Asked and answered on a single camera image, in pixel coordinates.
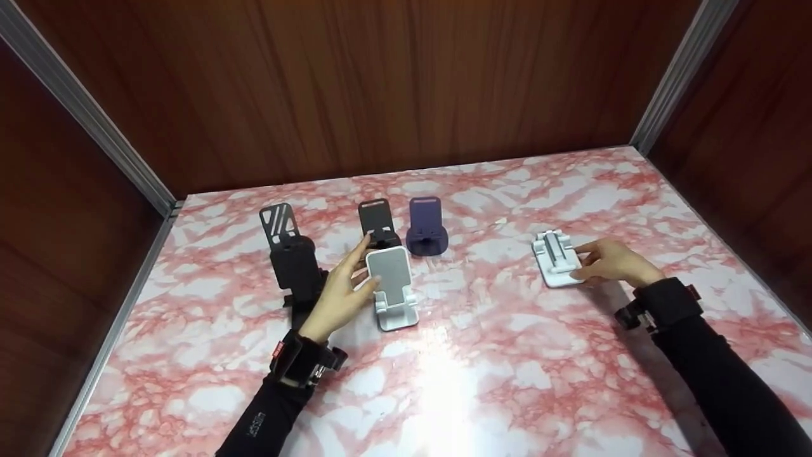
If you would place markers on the person's right hand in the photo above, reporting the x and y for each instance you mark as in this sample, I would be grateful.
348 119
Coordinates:
625 263

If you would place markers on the person's left hand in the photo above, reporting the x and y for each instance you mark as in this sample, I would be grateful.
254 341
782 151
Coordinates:
333 301

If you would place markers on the person's right thumb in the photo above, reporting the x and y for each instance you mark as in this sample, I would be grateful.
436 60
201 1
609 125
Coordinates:
583 275

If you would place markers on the person's left index finger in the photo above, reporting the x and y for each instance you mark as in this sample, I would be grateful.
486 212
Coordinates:
358 249

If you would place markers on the person's left thumb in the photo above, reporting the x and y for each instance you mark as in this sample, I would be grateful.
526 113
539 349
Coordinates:
366 284

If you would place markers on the person's right index finger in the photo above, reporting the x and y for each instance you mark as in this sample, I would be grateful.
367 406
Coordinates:
591 246

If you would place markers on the white and grey phone stand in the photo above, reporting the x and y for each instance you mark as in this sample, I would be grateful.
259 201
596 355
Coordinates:
393 279

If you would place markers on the person's right forearm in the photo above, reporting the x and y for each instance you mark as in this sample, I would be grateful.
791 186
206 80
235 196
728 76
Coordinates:
739 393

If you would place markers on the person's left forearm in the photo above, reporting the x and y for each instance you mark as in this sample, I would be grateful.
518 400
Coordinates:
266 422

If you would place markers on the small black phone stand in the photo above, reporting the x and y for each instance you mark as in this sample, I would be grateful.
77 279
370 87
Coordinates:
377 221

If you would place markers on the large black phone stand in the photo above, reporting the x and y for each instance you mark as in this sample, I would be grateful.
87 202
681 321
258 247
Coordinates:
297 270

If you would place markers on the purple phone stand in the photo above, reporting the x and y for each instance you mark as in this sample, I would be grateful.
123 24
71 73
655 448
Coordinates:
425 225

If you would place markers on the black striped phone stand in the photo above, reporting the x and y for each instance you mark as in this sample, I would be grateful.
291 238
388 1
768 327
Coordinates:
278 222

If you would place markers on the black wrist band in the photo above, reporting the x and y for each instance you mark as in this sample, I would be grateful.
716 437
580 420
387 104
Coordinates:
666 303
301 360

